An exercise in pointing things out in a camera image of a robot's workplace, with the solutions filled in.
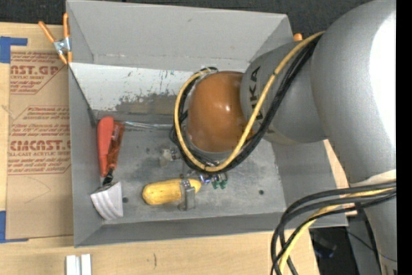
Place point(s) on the red and orange plastic tool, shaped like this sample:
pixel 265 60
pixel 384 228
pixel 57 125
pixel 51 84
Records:
pixel 105 141

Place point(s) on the clear glass rod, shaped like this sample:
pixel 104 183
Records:
pixel 145 125

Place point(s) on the yellow toy corn cob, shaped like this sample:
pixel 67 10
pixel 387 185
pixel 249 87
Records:
pixel 162 191

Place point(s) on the brown cardboard board, red print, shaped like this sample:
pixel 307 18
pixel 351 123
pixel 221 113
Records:
pixel 38 125

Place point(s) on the grey metal bin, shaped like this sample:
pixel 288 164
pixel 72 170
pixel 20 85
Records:
pixel 154 35

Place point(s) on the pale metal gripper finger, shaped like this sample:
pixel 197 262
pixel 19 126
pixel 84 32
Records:
pixel 190 198
pixel 166 156

